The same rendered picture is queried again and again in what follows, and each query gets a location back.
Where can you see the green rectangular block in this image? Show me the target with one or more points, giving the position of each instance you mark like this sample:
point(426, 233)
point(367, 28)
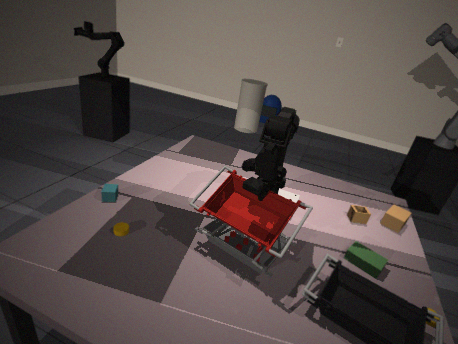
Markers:
point(366, 259)

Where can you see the small teal block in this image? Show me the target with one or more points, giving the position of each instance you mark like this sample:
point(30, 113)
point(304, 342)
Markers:
point(109, 193)

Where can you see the small open brown box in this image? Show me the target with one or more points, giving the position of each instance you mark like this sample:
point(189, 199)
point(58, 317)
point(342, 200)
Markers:
point(358, 214)

